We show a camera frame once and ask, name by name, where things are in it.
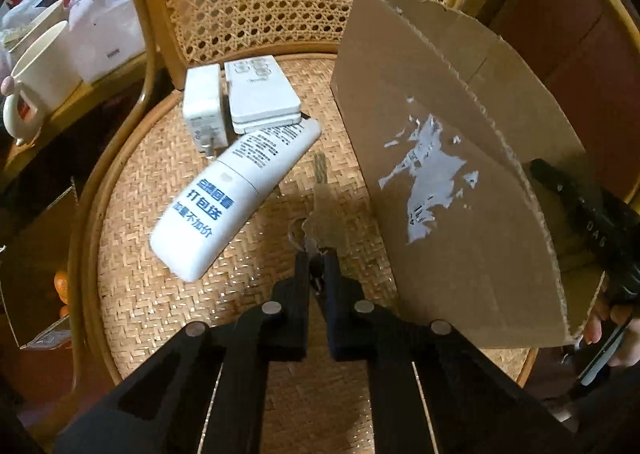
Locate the white cosmetic tube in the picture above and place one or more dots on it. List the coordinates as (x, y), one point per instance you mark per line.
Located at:
(225, 194)

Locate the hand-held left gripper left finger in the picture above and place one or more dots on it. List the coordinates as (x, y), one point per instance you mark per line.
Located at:
(301, 279)

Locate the white plug charger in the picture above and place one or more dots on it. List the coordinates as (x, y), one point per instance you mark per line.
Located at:
(202, 104)

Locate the white paper bag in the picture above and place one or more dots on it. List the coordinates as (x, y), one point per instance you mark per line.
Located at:
(110, 34)

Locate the cream paper cup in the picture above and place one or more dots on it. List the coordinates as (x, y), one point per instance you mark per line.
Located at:
(35, 19)

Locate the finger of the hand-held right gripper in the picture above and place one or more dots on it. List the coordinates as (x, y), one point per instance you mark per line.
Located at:
(590, 219)

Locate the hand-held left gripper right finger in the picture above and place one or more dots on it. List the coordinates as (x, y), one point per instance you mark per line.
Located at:
(331, 284)

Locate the flat white remote control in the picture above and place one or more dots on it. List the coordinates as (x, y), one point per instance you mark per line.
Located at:
(260, 94)

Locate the pile of loose oranges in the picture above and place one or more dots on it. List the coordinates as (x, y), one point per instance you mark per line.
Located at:
(61, 281)

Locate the small cardboard box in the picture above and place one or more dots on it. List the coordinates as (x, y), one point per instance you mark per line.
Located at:
(30, 259)

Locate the person's right hand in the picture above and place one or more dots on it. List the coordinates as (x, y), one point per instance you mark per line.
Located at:
(595, 329)

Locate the large cardboard box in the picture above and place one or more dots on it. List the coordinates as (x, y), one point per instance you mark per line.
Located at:
(450, 109)

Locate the wooden side table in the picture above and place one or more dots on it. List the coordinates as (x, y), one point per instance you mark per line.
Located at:
(100, 89)

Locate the cream ceramic mug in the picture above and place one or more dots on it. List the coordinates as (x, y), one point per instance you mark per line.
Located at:
(45, 69)

